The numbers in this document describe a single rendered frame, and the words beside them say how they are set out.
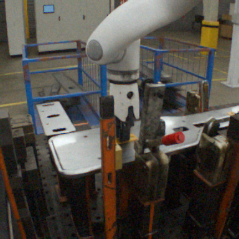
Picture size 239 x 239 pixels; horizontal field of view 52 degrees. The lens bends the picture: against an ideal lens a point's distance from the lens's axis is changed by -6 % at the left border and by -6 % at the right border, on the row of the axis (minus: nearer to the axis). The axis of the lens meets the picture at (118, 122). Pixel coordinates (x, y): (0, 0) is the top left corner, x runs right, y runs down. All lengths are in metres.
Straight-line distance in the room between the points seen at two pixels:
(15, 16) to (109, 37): 7.86
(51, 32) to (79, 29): 0.89
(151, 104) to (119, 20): 0.18
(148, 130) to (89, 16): 8.23
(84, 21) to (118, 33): 8.16
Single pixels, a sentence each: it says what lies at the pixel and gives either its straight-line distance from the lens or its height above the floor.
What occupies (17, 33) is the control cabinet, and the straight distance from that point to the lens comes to 8.39.
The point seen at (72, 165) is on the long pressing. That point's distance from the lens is 0.65.
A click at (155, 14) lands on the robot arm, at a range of 0.55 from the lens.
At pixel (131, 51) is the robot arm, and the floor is 1.26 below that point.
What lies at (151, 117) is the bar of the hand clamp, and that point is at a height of 1.14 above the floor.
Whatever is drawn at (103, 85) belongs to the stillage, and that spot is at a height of 0.62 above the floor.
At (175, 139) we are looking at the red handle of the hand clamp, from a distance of 0.48.
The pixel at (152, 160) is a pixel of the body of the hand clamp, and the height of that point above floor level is 1.05.
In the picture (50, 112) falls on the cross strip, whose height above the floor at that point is 1.00.
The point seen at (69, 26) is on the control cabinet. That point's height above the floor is 0.83.
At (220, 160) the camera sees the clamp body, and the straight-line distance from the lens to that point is 0.66.
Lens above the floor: 1.36
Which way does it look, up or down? 25 degrees down
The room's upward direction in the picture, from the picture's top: straight up
